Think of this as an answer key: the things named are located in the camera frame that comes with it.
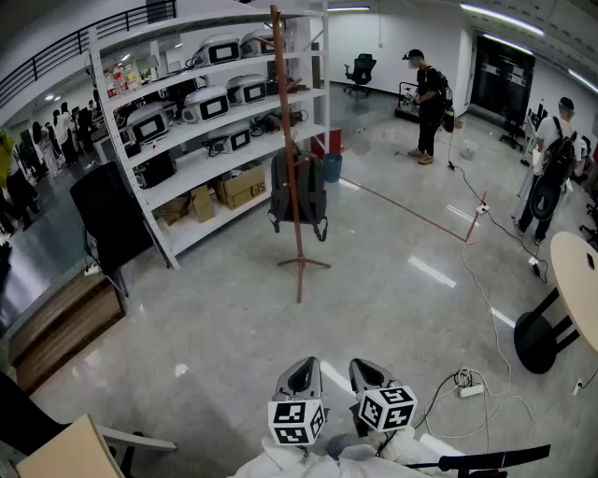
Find black equipment case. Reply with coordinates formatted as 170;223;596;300
138;151;178;190

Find flattened cardboard boxes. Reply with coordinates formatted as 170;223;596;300
156;194;193;228

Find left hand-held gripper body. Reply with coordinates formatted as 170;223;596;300
267;396;328;450

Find black fabric-covered chair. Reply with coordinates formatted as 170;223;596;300
68;161;156;299

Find person's right forearm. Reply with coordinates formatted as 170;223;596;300
338;424;466;478

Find wooden platform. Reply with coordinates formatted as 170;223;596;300
7;270;128;394

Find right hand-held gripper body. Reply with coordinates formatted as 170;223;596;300
349;385;419;439

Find white floor cable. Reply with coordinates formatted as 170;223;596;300
455;212;583;421

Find red box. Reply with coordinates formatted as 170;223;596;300
309;129;343;160

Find group of plastic bottles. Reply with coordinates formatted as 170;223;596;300
103;63;144;99

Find person's left forearm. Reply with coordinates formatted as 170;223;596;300
228;436;338;478

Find brown wooden coat rack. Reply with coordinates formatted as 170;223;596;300
256;4;332;304

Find group of white screen devices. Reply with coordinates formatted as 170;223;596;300
124;28;278;156

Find pile of black equipment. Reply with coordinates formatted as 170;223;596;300
251;109;307;137
266;74;312;96

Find white metal shelving unit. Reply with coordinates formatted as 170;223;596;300
88;8;332;271

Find small cardboard box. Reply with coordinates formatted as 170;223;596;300
190;185;215;224

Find beige desk grey frame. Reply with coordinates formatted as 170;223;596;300
15;414;179;478

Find blue waste bin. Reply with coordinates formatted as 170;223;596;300
321;152;344;184

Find black chest-mounted device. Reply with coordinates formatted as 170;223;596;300
405;443;552;478

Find grey backpack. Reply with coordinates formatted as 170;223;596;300
267;147;329;243

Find black double door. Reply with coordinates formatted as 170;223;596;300
469;35;536;116

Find long ceiling light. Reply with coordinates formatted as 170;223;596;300
459;2;546;37
482;32;534;55

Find large printed cardboard box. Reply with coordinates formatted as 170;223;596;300
214;162;268;211

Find black platform trolley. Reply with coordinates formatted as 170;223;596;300
394;80;425;124

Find black office chair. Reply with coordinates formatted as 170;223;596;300
498;115;528;151
343;52;377;97

